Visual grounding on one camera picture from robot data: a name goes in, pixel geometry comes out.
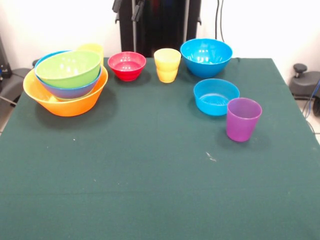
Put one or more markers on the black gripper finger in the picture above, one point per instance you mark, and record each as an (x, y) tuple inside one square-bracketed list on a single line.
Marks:
[(117, 5), (138, 11)]

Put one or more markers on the yellow cup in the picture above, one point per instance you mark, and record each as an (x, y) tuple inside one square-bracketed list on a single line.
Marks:
[(167, 65)]

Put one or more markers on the large green bowl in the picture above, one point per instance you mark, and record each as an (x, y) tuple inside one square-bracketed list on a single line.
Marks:
[(67, 70)]

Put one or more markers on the large blue bowl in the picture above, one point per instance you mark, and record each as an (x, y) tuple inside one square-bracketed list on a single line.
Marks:
[(72, 93), (206, 62)]

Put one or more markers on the large orange bowl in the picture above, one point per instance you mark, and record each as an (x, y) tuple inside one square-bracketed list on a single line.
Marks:
[(72, 108)]

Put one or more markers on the small blue ridged bowl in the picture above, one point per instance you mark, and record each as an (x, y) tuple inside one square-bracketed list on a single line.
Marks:
[(212, 102)]

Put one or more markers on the black robot column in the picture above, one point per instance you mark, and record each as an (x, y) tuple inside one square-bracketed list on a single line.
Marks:
[(160, 32)]

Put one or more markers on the translucent yellow-green cup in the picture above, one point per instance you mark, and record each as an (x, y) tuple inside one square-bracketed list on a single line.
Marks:
[(96, 48)]

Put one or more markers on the small red bowl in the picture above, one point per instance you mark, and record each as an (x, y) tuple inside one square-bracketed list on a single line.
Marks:
[(127, 67)]

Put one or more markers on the purple cup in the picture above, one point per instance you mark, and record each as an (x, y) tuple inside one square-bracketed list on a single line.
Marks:
[(242, 125)]

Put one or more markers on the dark green tablecloth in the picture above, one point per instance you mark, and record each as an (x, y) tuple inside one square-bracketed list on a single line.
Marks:
[(150, 175)]

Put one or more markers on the black robot pedestal leg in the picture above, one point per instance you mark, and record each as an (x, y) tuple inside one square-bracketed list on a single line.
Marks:
[(307, 85), (10, 85)]

